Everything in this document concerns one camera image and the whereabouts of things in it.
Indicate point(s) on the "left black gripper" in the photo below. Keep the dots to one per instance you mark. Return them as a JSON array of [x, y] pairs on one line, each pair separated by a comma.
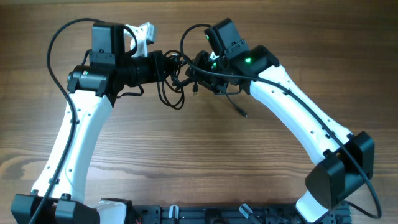
[[157, 73]]

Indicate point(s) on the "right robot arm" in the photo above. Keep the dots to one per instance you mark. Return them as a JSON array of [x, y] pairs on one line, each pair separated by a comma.
[[343, 161]]

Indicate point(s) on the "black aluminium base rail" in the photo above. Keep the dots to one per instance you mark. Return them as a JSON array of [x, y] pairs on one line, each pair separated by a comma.
[[269, 214]]

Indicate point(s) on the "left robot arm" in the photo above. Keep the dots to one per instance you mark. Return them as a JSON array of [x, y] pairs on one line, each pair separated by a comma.
[[118, 57]]

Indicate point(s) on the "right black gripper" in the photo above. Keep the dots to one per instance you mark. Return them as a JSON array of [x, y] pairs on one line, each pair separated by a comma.
[[203, 78]]

